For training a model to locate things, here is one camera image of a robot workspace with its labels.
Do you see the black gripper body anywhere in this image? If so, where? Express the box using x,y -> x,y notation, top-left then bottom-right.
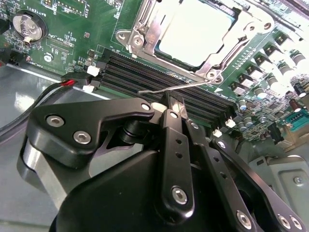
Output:
48,148 -> 242,232

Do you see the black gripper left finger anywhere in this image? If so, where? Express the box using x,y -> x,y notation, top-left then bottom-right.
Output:
17,92 -> 195,218

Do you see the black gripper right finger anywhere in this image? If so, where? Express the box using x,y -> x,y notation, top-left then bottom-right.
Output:
173,95 -> 309,232

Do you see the wire locking lever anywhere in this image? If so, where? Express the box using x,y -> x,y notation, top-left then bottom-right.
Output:
137,81 -> 214,95

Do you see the metal socket cover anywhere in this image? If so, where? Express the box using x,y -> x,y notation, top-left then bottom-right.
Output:
132,0 -> 252,78

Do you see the silver CPU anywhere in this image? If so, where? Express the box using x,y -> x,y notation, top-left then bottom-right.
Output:
154,0 -> 234,70

